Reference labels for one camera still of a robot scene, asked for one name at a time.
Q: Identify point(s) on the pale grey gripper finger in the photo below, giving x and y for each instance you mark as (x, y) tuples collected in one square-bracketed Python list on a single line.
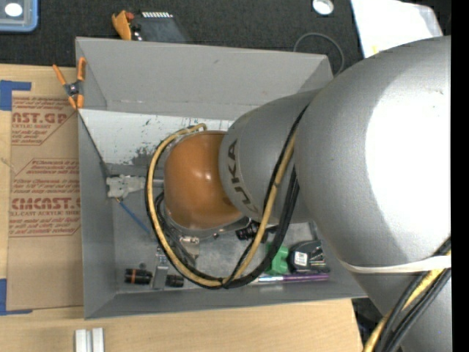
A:
[(190, 246), (160, 275)]

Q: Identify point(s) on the white plastic toy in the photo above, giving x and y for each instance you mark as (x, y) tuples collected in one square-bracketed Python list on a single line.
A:
[(121, 185)]

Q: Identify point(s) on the black cylinder with orange band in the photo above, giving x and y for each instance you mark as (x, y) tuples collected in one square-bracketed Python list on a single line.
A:
[(137, 276)]

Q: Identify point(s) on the thin blue rod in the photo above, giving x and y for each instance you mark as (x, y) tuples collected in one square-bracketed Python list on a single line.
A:
[(135, 216)]

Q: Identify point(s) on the black cylinder on white bracket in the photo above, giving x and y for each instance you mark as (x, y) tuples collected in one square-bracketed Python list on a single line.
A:
[(249, 230)]

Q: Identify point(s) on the brown cardboard board, red print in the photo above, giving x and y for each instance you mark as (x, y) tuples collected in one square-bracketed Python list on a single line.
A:
[(44, 262)]

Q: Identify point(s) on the black device with white label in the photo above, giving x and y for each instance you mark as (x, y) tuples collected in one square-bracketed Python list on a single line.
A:
[(306, 257)]

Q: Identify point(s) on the purple pen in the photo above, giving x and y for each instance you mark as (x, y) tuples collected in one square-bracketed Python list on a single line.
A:
[(300, 278)]

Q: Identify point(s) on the grey metal bin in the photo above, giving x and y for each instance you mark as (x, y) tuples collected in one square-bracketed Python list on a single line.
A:
[(146, 72)]

